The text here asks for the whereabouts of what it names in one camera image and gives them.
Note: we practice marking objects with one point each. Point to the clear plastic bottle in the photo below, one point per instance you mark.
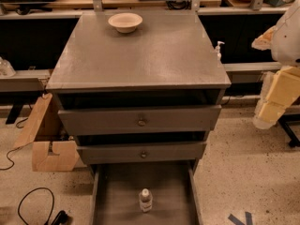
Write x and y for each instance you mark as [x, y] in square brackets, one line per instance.
[145, 200]

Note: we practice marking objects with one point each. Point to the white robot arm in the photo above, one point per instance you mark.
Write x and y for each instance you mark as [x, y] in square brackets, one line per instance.
[281, 89]

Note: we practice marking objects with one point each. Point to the white pump dispenser bottle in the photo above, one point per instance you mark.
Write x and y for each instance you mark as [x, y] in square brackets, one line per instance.
[218, 49]

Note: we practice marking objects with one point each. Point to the grey drawer cabinet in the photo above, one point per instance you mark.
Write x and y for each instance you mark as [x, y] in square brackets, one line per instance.
[168, 61]

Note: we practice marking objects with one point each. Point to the grey bottom drawer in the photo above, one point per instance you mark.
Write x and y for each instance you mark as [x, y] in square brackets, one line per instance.
[117, 188]

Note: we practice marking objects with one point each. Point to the grey drawer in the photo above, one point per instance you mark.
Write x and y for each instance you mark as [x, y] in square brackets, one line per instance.
[141, 152]
[139, 120]
[117, 188]

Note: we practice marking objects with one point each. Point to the grey middle drawer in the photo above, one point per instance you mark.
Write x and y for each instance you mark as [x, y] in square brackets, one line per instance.
[141, 152]

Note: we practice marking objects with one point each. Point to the grey top drawer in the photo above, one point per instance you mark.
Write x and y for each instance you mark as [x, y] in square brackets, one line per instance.
[139, 120]

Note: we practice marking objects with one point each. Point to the black metal stand leg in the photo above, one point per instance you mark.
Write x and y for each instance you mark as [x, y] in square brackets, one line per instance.
[284, 121]

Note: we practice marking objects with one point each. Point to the white bowl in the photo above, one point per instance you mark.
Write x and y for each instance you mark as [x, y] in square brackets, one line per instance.
[125, 22]

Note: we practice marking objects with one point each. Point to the notched wooden block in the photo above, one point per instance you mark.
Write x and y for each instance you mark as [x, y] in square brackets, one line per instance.
[54, 156]

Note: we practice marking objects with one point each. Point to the clear plastic container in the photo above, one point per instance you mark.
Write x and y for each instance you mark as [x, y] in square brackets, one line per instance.
[6, 69]

